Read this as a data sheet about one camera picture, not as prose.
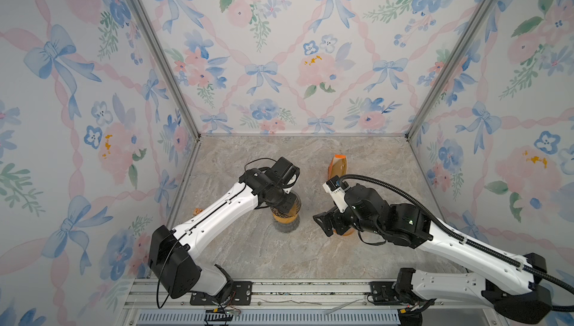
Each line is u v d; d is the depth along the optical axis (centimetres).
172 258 39
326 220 59
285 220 79
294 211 74
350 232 58
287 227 84
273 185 54
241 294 74
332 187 58
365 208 48
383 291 74
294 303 73
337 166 102
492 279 41
